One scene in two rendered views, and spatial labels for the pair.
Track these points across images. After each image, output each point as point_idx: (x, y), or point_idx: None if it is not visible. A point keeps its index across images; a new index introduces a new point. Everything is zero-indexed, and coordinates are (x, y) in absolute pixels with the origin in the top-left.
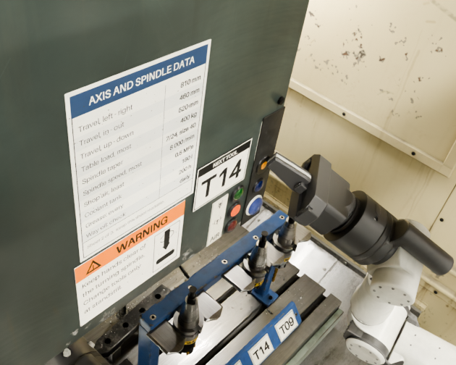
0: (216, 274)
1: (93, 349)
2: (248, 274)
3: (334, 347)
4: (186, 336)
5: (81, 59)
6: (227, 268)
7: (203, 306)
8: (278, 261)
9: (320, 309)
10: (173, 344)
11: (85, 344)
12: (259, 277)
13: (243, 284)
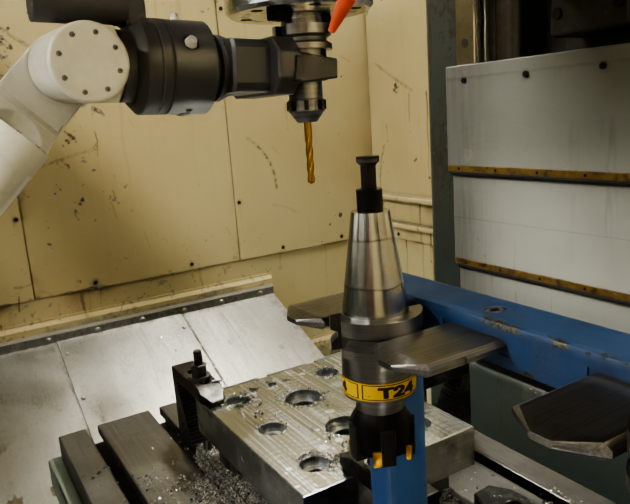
0: (570, 342)
1: (176, 32)
2: (626, 428)
3: None
4: (335, 332)
5: None
6: (624, 366)
7: (429, 339)
8: None
9: None
10: (310, 308)
11: (186, 28)
12: None
13: (550, 411)
